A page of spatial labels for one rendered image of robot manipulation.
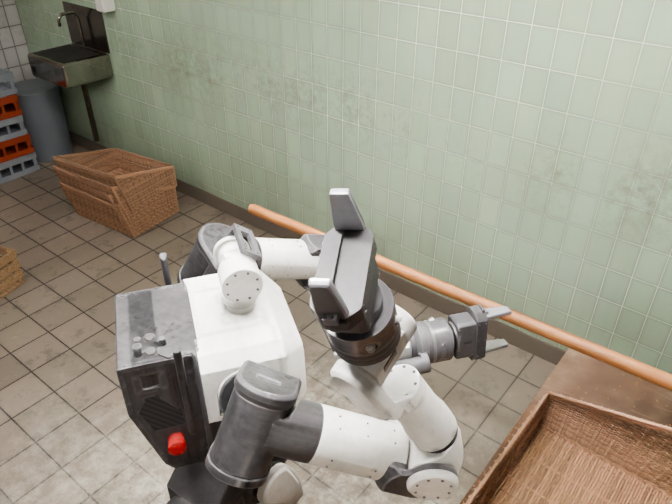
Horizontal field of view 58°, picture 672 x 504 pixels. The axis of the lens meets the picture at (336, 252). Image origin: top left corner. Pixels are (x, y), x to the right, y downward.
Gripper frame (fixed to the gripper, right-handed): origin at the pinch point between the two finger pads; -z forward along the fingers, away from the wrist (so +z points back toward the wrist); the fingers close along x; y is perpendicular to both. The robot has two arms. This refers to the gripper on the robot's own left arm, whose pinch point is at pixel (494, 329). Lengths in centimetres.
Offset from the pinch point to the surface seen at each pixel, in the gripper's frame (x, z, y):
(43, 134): 50, 166, -398
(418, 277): -0.8, 7.7, -23.8
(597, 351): 3.2, -18.3, 9.4
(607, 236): 38, -101, -94
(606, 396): 62, -62, -33
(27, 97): 20, 169, -394
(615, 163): 7, -99, -94
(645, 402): 62, -72, -28
